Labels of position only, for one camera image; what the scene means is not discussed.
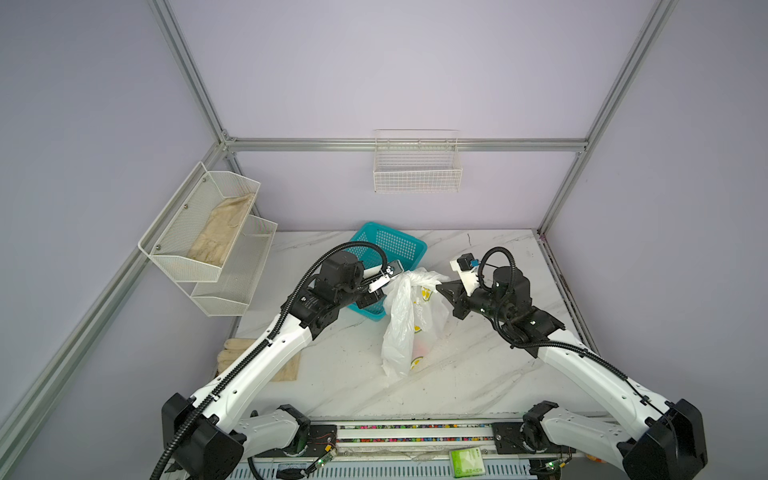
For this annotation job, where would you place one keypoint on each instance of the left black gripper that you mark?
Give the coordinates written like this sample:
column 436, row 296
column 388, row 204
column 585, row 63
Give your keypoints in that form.
column 369, row 298

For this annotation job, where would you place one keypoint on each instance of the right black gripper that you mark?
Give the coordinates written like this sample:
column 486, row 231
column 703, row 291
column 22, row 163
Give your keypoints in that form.
column 457, row 297

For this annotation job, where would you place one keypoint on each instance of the white plastic bag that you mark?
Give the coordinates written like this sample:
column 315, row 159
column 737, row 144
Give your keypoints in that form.
column 418, row 317

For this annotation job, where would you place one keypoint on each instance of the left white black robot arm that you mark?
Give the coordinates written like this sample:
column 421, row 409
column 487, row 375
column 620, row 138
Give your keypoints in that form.
column 228, row 396

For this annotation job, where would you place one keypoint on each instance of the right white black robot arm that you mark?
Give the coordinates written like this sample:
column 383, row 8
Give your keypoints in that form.
column 649, row 437

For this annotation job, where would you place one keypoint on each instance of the lower white mesh shelf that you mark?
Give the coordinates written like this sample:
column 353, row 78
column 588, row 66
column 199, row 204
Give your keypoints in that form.
column 232, row 294

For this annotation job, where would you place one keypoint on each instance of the white mesh shelf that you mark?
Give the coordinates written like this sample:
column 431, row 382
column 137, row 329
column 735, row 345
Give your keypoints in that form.
column 168, row 240
column 232, row 294

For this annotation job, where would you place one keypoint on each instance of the beige glove on table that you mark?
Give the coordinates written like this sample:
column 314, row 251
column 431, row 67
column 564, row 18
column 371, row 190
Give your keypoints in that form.
column 234, row 348

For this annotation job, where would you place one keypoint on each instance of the beige glove in shelf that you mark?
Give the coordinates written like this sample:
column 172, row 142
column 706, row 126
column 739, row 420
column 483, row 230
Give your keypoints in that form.
column 215, row 241

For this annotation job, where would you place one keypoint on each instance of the upper white mesh shelf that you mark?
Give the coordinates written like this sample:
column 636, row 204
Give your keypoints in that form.
column 168, row 240

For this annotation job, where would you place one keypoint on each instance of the green small box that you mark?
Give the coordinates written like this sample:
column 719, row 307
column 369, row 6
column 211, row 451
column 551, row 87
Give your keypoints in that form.
column 467, row 462

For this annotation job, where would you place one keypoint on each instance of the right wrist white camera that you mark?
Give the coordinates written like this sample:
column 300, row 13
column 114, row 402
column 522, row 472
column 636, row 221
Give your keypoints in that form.
column 466, row 266

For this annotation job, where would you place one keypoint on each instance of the wrist white camera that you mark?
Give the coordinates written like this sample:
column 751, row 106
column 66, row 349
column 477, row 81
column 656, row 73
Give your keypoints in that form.
column 466, row 266
column 375, row 278

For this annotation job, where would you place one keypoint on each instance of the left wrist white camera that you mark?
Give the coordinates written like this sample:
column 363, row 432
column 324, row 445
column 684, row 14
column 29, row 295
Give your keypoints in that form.
column 375, row 278

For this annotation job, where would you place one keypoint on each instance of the white wire wall basket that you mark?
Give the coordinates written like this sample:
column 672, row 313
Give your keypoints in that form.
column 419, row 161

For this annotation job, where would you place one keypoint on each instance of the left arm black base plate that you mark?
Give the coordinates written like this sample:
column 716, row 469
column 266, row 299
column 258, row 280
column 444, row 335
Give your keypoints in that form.
column 310, row 441

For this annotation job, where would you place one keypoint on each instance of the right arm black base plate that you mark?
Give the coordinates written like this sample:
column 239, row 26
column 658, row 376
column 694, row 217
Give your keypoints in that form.
column 518, row 437

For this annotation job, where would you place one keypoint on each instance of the aluminium mounting rail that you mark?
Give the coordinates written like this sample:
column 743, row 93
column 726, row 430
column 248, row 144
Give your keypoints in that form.
column 414, row 435

